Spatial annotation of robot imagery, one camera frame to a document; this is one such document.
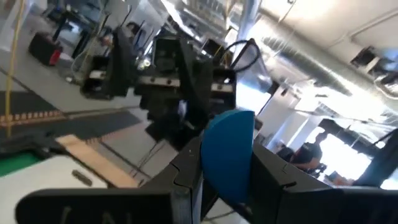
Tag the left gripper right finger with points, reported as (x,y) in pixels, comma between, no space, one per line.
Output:
(311,202)

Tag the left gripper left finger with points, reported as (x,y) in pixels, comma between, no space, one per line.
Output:
(124,205)

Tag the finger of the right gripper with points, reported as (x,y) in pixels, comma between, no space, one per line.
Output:
(121,62)
(196,84)

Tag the blue semicircle block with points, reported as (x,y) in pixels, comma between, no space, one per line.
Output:
(227,155)

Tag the person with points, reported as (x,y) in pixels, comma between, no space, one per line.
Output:
(301,155)

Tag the light wooden base board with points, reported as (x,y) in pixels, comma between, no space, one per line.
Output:
(96,160)

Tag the black case with red side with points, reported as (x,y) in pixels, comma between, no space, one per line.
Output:
(45,48)

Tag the clear plastic bin right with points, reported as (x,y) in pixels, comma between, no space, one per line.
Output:
(37,183)

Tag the silver ventilation duct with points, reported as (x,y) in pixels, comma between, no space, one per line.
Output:
(308,65)

